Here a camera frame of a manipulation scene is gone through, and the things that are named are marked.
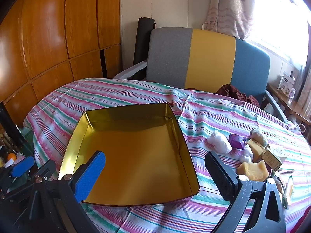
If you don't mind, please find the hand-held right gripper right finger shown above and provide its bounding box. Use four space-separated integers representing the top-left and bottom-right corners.
205 151 287 233

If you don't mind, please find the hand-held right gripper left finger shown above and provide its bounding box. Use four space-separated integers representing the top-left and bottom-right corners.
27 150 106 233

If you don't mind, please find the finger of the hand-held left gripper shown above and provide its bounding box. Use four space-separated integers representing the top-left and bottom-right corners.
0 160 56 201
0 156 36 192

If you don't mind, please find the yellow sponge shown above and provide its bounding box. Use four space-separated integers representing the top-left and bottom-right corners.
237 161 270 182

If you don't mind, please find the clear plastic bag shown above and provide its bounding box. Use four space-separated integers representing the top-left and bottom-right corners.
206 130 232 154

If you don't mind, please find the purple packet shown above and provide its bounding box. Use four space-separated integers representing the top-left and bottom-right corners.
228 133 247 150

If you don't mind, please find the beige cardboard box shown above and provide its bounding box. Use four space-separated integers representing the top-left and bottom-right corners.
246 138 266 163

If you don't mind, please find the gold metal tin box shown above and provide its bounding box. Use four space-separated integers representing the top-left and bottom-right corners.
58 103 200 207

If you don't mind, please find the green tea box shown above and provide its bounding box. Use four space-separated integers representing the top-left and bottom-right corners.
261 148 282 171

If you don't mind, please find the cream sock ball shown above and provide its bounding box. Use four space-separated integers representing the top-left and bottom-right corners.
250 128 268 146

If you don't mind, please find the green cracker packet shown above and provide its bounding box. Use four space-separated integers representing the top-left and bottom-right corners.
282 175 294 209

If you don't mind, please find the green glass table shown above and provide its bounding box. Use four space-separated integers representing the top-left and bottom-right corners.
15 126 39 168

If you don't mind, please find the small white cotton wad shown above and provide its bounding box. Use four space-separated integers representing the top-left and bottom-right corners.
239 145 253 163

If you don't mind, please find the black stand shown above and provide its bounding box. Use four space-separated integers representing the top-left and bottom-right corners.
0 102 25 146

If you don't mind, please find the striped tablecloth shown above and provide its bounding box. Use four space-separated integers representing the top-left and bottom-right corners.
23 78 311 233

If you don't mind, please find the white paper sheet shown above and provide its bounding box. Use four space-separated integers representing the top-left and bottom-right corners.
270 144 288 158

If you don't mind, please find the dark red cloth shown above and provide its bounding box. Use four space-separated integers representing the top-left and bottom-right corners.
216 84 261 107

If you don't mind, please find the wooden side table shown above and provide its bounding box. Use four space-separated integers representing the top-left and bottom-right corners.
266 83 311 127

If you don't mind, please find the white printed box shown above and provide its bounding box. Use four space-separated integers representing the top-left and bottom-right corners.
277 71 296 95

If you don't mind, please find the white chair armrest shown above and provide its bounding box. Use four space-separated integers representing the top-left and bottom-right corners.
113 60 147 79

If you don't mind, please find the grey yellow blue chair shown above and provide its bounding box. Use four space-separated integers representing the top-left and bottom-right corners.
146 27 289 123

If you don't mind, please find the wooden wardrobe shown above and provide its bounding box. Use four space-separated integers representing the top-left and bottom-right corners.
0 0 122 127

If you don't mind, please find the black rolled mat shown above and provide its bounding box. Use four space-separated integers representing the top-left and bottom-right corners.
133 17 156 66

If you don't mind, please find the window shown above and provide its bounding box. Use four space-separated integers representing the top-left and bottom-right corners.
243 0 311 66

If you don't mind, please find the pink patterned curtain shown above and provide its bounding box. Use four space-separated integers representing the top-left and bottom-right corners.
202 0 255 40

